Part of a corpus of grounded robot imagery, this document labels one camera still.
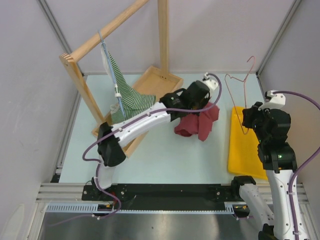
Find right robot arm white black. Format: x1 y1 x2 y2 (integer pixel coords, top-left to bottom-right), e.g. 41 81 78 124
230 102 310 240

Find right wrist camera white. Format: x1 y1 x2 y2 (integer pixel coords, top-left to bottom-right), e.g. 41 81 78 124
258 90 286 111

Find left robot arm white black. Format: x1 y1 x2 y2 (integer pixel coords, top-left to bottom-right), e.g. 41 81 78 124
93 79 218 200

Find yellow plastic tray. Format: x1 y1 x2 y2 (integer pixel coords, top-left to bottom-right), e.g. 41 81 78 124
227 106 268 181

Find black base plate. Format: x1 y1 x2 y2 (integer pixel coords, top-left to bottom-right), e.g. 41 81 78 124
81 183 243 212

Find red tank top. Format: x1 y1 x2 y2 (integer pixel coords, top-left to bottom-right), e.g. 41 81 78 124
174 102 220 142

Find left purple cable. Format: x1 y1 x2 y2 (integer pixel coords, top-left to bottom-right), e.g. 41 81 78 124
82 72 223 216

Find white cable duct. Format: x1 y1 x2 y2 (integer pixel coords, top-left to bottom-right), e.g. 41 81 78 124
45 203 235 215

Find pink wire hanger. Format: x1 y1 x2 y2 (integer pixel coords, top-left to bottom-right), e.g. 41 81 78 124
224 55 256 135

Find blue hanger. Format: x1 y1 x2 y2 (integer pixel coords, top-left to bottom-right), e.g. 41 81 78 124
98 30 126 117

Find wooden clothes rack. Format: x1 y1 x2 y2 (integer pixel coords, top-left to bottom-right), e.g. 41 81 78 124
59 0 184 158

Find green striped garment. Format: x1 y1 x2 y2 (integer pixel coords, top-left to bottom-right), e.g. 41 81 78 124
109 52 156 124

